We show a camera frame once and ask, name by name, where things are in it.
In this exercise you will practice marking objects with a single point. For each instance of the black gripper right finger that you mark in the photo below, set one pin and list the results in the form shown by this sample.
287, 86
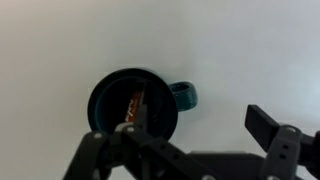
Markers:
283, 150

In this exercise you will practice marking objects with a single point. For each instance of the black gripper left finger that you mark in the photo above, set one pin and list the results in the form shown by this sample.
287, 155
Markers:
110, 156

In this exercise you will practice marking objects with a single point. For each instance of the orange and white marker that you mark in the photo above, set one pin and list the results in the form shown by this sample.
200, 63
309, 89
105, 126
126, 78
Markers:
133, 106

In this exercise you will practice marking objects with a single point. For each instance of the dark teal mug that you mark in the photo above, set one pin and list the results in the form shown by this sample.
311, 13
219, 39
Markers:
187, 96

